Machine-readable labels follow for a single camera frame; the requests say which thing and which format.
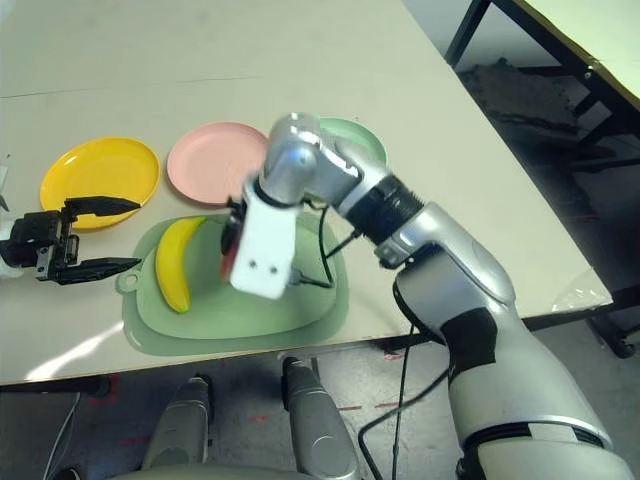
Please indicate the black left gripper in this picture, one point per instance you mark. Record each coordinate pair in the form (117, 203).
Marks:
(35, 240)

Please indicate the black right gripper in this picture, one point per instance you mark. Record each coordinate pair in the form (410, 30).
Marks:
(232, 225)

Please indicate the red toy watermelon slice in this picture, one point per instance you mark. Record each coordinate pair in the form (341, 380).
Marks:
(226, 267)

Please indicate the yellow toy banana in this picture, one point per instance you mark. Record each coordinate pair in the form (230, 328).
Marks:
(170, 265)

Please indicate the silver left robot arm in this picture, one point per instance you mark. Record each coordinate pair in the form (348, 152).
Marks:
(7, 271)

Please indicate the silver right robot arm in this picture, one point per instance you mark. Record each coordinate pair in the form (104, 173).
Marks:
(450, 260)

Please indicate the yellow plastic plate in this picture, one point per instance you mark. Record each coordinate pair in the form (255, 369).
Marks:
(100, 170)

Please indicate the pink plastic plate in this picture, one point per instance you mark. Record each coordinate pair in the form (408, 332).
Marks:
(210, 160)

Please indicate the green cutting board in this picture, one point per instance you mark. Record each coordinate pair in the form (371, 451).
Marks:
(250, 320)

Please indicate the mint green plastic plate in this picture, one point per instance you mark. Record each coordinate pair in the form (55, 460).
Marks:
(365, 140)

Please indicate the grey robot torso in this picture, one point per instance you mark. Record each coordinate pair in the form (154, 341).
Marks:
(225, 475)

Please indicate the dark textured floor mat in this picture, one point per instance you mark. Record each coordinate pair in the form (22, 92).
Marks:
(530, 95)

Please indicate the clear plastic film scrap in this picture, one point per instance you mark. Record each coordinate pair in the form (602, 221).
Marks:
(582, 295)

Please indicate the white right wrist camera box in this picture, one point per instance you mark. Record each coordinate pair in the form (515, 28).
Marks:
(265, 250)

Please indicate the black work table frame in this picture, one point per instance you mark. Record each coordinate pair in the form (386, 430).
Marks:
(617, 340)

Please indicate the side table with metal frame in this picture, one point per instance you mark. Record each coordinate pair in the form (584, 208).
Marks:
(600, 30)

